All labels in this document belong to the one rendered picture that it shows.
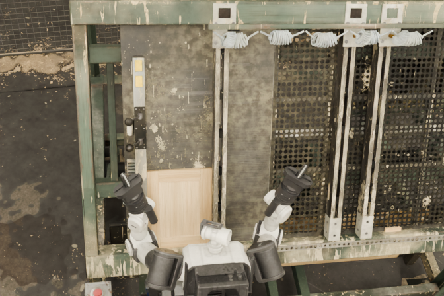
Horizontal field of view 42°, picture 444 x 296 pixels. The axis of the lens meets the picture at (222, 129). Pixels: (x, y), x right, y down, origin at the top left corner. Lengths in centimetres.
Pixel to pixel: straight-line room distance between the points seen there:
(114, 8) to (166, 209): 99
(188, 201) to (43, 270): 139
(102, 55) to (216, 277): 109
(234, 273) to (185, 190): 63
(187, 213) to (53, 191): 156
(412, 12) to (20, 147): 290
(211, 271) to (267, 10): 112
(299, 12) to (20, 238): 239
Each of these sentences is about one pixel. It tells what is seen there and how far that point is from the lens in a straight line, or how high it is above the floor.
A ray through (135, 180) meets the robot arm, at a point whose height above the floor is 158.
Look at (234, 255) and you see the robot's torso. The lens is 237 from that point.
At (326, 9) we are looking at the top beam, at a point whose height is 191.
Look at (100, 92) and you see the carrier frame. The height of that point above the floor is 79.
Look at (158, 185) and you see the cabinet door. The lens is 274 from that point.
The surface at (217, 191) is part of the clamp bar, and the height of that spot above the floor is 118.
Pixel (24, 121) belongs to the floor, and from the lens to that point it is 459.
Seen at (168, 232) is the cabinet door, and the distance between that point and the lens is 285.
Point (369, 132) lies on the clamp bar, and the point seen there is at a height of 138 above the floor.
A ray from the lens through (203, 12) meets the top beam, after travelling 248.
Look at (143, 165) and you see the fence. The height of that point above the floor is 128.
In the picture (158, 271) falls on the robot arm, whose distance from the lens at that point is 234.
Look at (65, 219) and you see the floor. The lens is 404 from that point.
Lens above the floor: 345
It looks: 50 degrees down
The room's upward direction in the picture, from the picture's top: 10 degrees clockwise
